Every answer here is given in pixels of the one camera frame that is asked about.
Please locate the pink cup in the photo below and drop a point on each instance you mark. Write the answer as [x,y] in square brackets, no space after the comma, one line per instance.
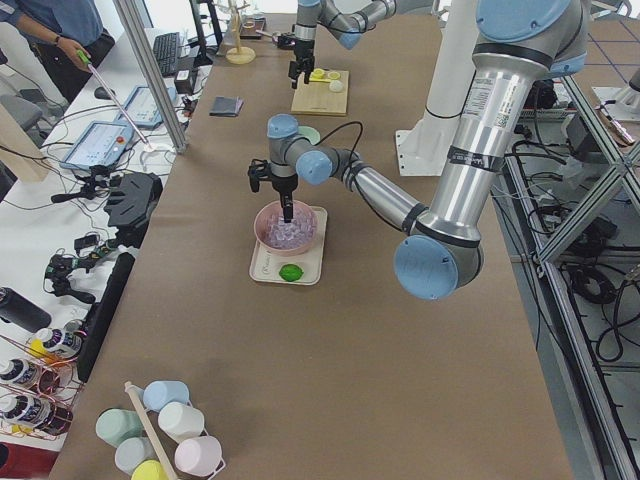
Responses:
[199,456]

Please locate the mint green bowl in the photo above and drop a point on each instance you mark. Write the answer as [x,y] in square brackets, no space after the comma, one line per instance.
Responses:
[310,133]

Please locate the pink bowl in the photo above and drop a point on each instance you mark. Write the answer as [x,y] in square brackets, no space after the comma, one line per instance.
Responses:
[260,224]

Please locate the bamboo cutting board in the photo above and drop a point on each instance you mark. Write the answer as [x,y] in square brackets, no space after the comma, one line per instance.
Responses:
[316,99]

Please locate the white cup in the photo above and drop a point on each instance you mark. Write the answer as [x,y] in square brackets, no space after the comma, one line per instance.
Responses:
[180,421]

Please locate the blue teach pendant tablet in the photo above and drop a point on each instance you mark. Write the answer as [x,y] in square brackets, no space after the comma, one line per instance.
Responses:
[100,144]

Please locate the person in blue shirt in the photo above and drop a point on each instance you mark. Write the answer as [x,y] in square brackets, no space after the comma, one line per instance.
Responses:
[56,32]

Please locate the wooden mug tree stand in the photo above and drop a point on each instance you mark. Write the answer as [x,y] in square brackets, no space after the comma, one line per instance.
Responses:
[236,53]

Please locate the pile of clear ice cubes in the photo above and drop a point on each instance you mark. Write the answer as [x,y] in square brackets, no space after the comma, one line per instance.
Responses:
[287,236]

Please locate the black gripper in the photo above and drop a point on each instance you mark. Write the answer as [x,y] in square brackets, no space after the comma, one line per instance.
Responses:
[284,186]
[303,50]

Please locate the grey cup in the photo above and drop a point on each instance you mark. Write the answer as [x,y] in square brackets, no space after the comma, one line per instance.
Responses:
[132,452]

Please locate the folded grey cloth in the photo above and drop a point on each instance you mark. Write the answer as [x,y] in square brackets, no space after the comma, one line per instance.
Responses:
[223,106]

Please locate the green lime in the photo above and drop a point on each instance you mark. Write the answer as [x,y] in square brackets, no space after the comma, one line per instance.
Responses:
[291,272]

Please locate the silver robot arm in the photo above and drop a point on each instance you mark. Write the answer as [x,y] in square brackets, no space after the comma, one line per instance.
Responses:
[346,28]
[512,45]

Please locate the yellow cup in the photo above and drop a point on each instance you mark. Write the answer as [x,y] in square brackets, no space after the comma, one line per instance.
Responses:
[149,470]

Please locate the green cup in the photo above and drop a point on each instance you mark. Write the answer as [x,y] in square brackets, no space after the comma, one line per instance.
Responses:
[114,426]

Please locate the black keyboard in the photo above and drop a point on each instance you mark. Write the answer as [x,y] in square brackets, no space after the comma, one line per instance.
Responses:
[166,49]

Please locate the aluminium frame post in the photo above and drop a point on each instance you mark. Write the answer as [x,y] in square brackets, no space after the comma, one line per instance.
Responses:
[142,50]

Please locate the black water bottle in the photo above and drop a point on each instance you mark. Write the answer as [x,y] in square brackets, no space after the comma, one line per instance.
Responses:
[21,312]

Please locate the beige rabbit tray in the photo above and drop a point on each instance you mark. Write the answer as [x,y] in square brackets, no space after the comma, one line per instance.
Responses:
[265,266]

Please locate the wooden cup rack rod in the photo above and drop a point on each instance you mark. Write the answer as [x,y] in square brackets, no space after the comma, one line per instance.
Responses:
[134,395]

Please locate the blue cup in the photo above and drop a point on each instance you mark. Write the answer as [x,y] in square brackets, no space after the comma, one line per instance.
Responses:
[159,393]

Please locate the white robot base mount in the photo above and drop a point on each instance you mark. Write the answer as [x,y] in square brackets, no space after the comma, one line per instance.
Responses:
[422,150]

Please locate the stacked lemon slices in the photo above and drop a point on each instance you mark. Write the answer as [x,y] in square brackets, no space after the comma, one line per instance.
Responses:
[317,75]

